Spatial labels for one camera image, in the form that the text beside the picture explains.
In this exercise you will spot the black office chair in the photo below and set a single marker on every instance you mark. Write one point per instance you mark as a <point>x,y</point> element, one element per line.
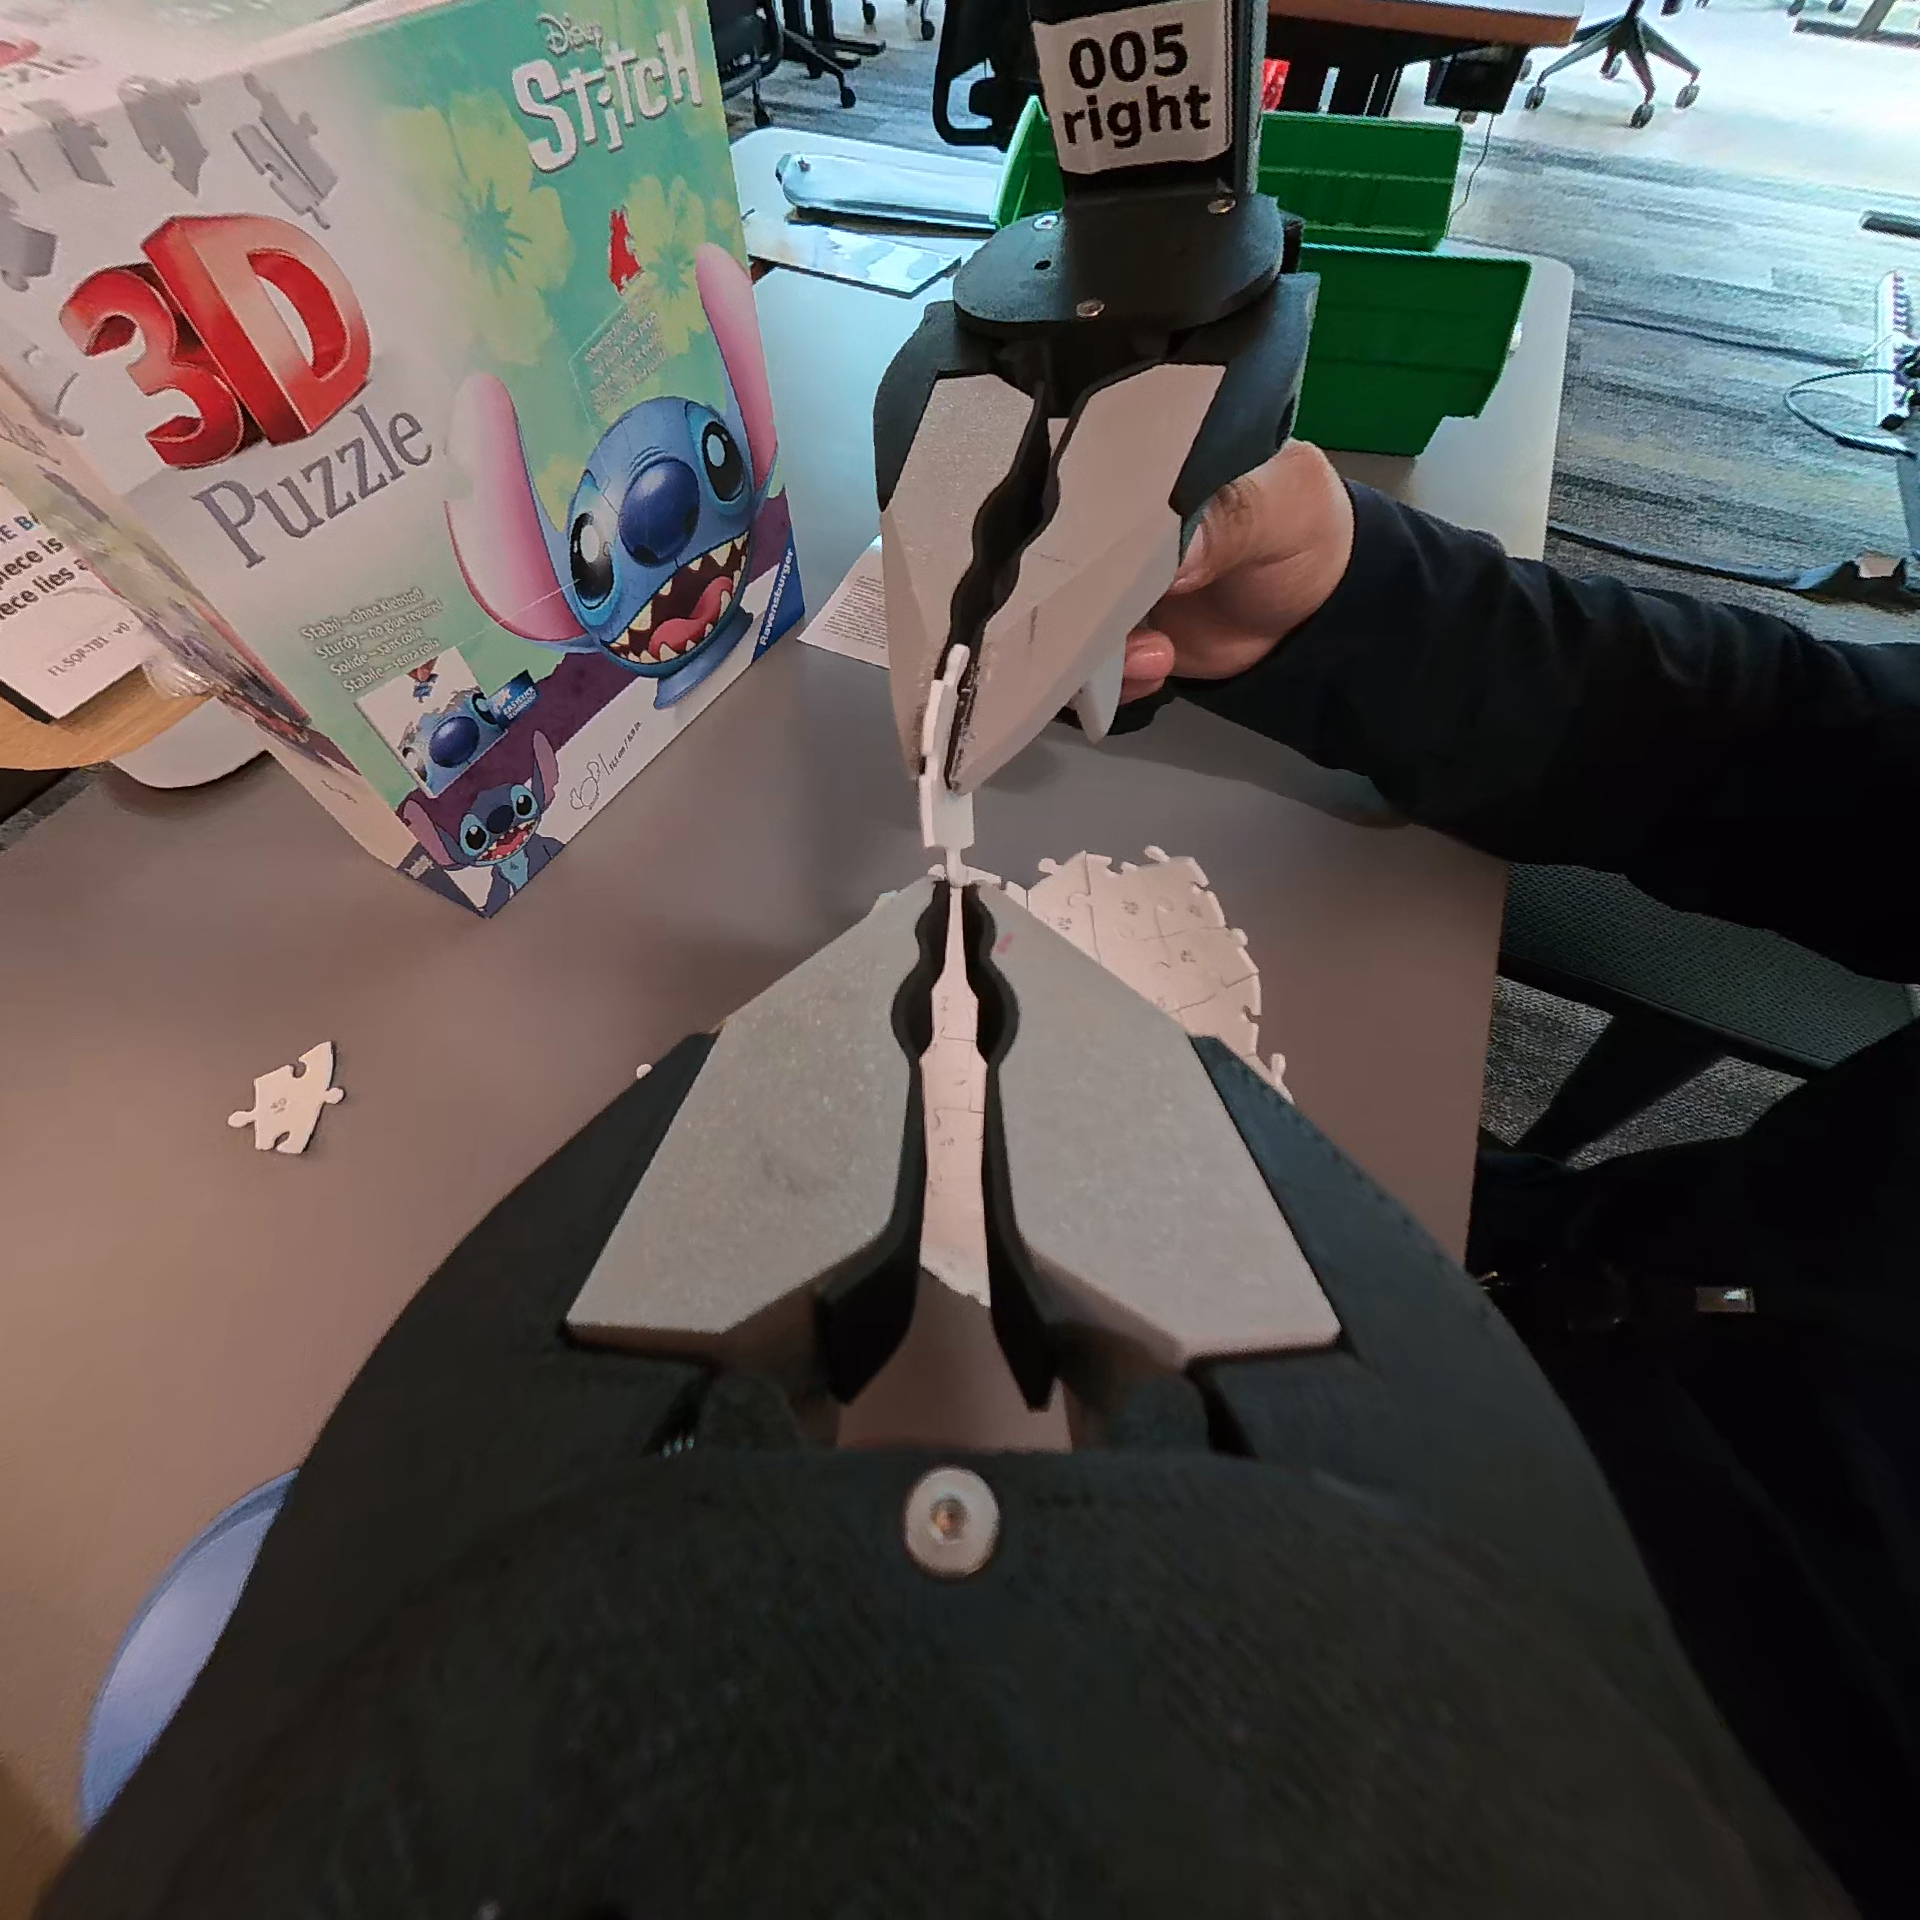
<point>1694,973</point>

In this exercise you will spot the white puzzle piece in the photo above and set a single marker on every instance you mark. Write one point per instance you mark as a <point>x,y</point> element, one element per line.
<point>284,1097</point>
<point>943,810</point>

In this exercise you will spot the person's right hand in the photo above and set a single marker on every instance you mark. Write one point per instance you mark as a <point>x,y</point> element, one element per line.
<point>1267,556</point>

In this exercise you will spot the green plastic bin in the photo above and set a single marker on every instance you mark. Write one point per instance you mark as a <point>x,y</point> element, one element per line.
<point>1412,359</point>
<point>1349,180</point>

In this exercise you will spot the partly built puzzle ball shell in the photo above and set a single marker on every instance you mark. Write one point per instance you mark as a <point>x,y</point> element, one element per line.
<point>1155,944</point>

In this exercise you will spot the printed instruction leaflet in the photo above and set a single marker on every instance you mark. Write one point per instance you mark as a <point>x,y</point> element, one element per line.
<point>90,570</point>

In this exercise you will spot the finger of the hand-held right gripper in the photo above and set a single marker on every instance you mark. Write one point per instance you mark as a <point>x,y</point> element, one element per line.
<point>939,509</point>
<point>1109,523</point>

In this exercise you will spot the cartoon puzzle box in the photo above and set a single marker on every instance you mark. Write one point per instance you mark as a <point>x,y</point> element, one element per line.
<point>376,451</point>

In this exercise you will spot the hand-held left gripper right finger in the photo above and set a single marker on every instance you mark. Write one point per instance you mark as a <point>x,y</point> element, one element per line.
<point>1155,1200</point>

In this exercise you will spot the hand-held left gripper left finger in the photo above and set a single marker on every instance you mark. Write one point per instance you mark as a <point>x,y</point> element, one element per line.
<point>765,1185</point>

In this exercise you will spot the grey wheeled office chair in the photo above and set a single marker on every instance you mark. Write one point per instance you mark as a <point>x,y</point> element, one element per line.
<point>1613,52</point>

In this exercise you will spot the white paper slip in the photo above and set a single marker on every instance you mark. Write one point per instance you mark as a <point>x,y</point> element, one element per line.
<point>850,599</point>

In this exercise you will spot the person's right forearm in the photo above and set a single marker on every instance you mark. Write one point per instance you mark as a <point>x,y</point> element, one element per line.
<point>1575,704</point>

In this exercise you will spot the blue round puzzle stand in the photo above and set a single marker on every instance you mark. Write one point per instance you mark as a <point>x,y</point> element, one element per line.
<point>166,1650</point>

